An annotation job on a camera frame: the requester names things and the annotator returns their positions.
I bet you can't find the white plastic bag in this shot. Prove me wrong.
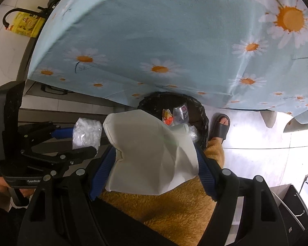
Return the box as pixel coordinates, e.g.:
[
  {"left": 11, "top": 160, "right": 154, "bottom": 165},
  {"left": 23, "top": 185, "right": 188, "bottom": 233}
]
[{"left": 72, "top": 118, "right": 103, "bottom": 150}]

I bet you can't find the white paper sheet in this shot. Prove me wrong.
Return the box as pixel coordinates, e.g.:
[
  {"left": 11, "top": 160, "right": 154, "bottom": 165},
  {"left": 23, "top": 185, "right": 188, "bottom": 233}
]
[{"left": 103, "top": 110, "right": 199, "bottom": 196}]

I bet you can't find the red orange snack wrapper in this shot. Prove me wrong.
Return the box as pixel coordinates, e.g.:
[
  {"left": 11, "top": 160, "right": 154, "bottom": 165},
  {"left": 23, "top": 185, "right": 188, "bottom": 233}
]
[{"left": 162, "top": 109, "right": 174, "bottom": 126}]

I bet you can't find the black trash bin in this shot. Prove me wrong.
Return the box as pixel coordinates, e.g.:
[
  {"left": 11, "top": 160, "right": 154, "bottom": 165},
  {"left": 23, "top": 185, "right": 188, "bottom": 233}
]
[{"left": 137, "top": 92, "right": 209, "bottom": 149}]

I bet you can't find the person's left hand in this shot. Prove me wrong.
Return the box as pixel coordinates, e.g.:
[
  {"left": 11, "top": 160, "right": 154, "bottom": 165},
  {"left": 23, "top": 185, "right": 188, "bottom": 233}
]
[{"left": 0, "top": 175, "right": 36, "bottom": 211}]

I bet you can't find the black slipper on foot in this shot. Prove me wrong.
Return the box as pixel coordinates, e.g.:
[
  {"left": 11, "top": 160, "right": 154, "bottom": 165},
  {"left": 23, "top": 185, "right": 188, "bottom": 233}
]
[{"left": 209, "top": 113, "right": 230, "bottom": 143}]

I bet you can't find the silver foil wrapper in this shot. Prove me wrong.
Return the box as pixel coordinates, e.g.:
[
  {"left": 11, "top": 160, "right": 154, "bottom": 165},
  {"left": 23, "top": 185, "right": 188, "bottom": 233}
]
[{"left": 173, "top": 103, "right": 189, "bottom": 124}]

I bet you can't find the yellow packaged box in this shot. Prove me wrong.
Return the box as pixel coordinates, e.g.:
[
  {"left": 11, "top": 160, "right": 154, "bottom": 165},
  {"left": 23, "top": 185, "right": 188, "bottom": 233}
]
[{"left": 8, "top": 12, "right": 45, "bottom": 38}]

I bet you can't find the black curved faucet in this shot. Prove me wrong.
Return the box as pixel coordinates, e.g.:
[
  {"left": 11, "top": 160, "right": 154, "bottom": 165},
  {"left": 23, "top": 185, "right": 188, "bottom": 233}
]
[{"left": 2, "top": 7, "right": 48, "bottom": 30}]

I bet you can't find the daisy print blue tablecloth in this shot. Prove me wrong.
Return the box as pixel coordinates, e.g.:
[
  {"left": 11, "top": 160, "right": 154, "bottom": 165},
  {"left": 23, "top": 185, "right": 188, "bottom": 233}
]
[{"left": 28, "top": 0, "right": 308, "bottom": 124}]

